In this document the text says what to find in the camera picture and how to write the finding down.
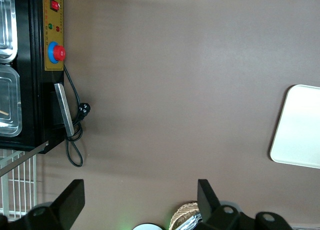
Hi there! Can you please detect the aluminium foil tray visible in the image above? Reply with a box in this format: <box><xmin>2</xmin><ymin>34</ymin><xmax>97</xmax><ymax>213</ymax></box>
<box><xmin>183</xmin><ymin>210</ymin><xmax>204</xmax><ymax>230</ymax></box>

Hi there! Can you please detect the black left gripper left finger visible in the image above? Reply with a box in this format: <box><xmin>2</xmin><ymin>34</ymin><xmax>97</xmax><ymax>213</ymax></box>
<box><xmin>0</xmin><ymin>178</ymin><xmax>86</xmax><ymax>230</ymax></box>

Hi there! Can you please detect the white wire rack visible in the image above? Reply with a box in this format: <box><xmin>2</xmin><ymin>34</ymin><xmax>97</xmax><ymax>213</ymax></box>
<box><xmin>0</xmin><ymin>149</ymin><xmax>39</xmax><ymax>219</ymax></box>

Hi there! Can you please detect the black sealing machine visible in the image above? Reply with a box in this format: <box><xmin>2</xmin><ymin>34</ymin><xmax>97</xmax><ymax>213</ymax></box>
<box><xmin>0</xmin><ymin>0</ymin><xmax>67</xmax><ymax>177</ymax></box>

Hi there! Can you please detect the red emergency stop button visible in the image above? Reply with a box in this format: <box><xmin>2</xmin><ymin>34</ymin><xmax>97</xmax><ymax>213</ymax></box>
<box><xmin>47</xmin><ymin>41</ymin><xmax>67</xmax><ymax>65</ymax></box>

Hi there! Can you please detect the silver machine handle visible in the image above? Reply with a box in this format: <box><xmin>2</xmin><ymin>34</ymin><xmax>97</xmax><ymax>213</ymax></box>
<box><xmin>53</xmin><ymin>82</ymin><xmax>75</xmax><ymax>137</ymax></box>

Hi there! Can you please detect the black power cable with plug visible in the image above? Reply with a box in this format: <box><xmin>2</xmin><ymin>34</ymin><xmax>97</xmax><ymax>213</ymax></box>
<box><xmin>63</xmin><ymin>64</ymin><xmax>92</xmax><ymax>168</ymax></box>

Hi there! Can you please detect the steel food container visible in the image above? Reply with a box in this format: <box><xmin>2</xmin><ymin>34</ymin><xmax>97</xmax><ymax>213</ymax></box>
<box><xmin>0</xmin><ymin>0</ymin><xmax>19</xmax><ymax>64</ymax></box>
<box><xmin>0</xmin><ymin>64</ymin><xmax>23</xmax><ymax>137</ymax></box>

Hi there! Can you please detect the beige plastic tray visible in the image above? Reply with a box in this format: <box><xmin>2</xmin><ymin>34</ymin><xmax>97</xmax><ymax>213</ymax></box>
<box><xmin>269</xmin><ymin>84</ymin><xmax>320</xmax><ymax>169</ymax></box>

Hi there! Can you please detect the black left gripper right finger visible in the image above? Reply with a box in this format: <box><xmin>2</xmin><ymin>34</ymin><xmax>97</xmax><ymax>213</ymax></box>
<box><xmin>197</xmin><ymin>178</ymin><xmax>294</xmax><ymax>230</ymax></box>

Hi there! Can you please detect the wicker basket with foil trays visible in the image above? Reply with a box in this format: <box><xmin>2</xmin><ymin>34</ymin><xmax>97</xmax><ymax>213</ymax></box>
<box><xmin>169</xmin><ymin>201</ymin><xmax>201</xmax><ymax>230</ymax></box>

